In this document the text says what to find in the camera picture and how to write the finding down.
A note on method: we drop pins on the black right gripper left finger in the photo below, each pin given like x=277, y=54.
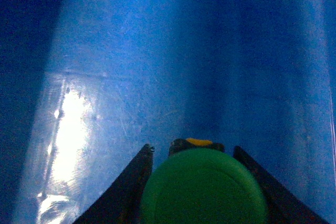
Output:
x=120, y=202

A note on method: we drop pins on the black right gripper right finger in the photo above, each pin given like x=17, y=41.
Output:
x=283, y=206

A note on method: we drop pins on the blue bin holding green button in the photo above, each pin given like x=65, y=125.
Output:
x=86, y=83

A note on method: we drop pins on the green mushroom push button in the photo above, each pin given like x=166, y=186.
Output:
x=199, y=183

